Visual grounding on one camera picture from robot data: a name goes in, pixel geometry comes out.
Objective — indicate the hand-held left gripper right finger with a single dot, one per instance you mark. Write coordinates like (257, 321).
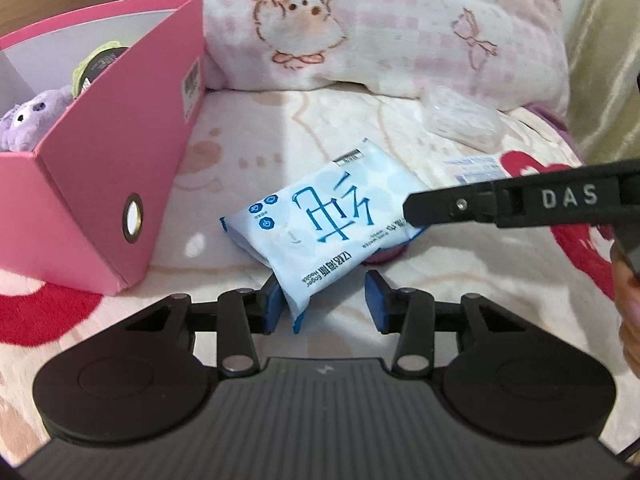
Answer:
(375, 300)

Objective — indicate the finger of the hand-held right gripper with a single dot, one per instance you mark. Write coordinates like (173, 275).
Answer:
(450, 207)

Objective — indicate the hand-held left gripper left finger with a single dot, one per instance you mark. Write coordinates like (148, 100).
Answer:
(274, 310)

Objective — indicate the clear plastic packet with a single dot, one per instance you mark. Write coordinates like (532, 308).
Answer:
(460, 120)

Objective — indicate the blue wet wipes packet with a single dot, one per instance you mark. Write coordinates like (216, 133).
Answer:
(310, 210)

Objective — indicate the pink cardboard box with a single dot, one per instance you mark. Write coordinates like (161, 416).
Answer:
(100, 170)

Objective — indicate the green yarn ball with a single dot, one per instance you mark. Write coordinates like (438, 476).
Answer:
(97, 62)

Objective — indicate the purple plush toy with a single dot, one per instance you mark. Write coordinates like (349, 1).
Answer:
(35, 120)

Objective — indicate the person's right hand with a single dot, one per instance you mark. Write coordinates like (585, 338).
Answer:
(631, 310)

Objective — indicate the small white blue carton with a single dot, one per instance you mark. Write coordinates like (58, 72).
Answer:
(470, 170)

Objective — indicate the printed bear blanket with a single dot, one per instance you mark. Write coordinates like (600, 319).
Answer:
(325, 125)

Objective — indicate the gold satin curtain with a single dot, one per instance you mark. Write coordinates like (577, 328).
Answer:
(605, 60)

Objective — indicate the pink checked pillow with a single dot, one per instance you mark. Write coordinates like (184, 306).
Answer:
(375, 25)

